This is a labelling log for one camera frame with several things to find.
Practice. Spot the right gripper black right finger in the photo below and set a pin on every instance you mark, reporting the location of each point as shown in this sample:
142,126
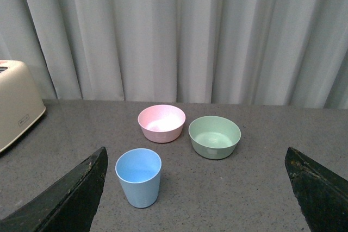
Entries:
321,193

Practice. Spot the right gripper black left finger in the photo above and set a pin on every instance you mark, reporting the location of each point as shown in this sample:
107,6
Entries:
70,204

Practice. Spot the light blue plastic cup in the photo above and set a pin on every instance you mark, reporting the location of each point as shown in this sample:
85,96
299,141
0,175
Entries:
139,171

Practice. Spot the cream white toaster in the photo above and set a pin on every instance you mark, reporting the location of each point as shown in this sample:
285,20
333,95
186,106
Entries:
21,103

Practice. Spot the pink plastic bowl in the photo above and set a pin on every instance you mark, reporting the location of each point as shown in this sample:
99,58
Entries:
161,123

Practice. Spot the green plastic bowl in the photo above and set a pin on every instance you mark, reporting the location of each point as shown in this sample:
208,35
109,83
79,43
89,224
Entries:
214,137

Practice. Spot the grey white curtain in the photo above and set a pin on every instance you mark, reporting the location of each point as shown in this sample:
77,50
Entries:
265,52

